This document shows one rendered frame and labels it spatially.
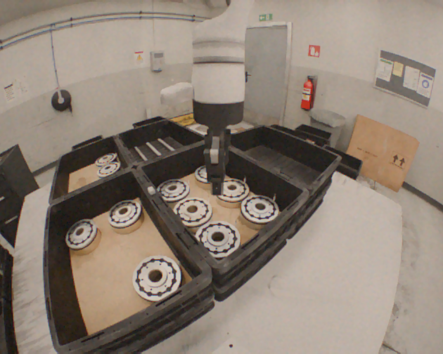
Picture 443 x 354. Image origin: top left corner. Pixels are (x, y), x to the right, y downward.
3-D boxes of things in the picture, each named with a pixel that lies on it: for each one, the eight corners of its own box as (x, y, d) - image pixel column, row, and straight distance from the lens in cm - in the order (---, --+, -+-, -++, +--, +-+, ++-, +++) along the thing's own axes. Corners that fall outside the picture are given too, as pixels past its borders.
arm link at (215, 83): (177, 94, 32) (175, 60, 32) (242, 94, 31) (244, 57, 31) (157, 107, 24) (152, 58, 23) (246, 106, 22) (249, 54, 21)
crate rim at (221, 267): (309, 198, 47) (311, 191, 46) (217, 279, 31) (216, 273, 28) (212, 145, 68) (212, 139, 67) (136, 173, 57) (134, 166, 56)
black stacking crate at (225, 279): (297, 223, 54) (310, 193, 46) (218, 293, 40) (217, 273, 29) (213, 166, 72) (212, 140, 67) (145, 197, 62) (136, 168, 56)
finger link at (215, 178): (212, 166, 27) (212, 191, 30) (209, 177, 25) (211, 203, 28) (221, 166, 27) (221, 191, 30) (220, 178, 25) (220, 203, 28)
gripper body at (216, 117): (246, 100, 22) (242, 165, 26) (242, 90, 30) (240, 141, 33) (185, 99, 23) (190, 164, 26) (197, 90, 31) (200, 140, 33)
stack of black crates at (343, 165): (345, 199, 196) (363, 161, 176) (338, 215, 171) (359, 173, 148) (313, 182, 199) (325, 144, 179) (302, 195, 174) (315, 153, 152)
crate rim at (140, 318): (216, 279, 31) (216, 273, 28) (65, 359, 38) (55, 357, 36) (136, 173, 57) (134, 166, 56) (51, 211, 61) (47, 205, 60)
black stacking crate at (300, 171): (332, 182, 77) (342, 158, 72) (298, 222, 54) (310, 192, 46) (260, 146, 91) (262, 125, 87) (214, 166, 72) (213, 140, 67)
